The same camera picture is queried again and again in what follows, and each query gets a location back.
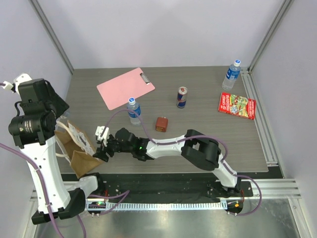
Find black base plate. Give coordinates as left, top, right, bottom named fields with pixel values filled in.
left=61, top=172, right=253, bottom=205

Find water bottle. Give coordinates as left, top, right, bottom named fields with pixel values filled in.
left=222, top=59, right=241, bottom=90
left=127, top=97, right=141, bottom=126

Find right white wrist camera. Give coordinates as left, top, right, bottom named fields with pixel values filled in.
left=95, top=126, right=110, bottom=147

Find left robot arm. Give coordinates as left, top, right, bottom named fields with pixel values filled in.
left=8, top=73, right=106, bottom=225

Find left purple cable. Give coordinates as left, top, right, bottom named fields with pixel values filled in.
left=0, top=142, right=87, bottom=238

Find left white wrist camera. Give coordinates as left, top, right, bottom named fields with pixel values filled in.
left=0, top=73, right=32, bottom=94

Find red cube power adapter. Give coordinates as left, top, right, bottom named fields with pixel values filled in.
left=155, top=117, right=168, bottom=132

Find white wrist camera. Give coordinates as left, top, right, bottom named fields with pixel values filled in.
left=95, top=126, right=110, bottom=147
left=0, top=73, right=32, bottom=94

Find pink clipboard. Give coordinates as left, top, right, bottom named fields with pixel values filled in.
left=97, top=68, right=155, bottom=111

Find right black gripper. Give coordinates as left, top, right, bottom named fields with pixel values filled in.
left=93, top=135, right=134, bottom=163

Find red book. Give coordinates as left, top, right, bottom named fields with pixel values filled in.
left=218, top=92, right=257, bottom=120

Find slotted cable duct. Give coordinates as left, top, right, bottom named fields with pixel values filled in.
left=86, top=201, right=227, bottom=212

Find red bull can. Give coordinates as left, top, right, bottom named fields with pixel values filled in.
left=176, top=87, right=188, bottom=108

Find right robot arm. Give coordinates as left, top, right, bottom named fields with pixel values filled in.
left=93, top=128, right=253, bottom=198

